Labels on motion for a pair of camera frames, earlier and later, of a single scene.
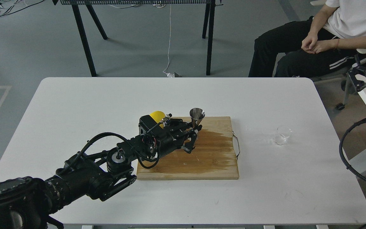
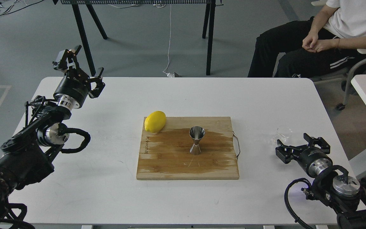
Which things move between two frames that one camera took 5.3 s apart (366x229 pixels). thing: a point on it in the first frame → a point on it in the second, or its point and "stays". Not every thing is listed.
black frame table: (210, 8) stays
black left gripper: (170, 136) → (71, 91)
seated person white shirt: (328, 41) stays
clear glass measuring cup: (283, 132) stays
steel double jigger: (197, 114) → (196, 133)
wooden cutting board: (214, 157) stays
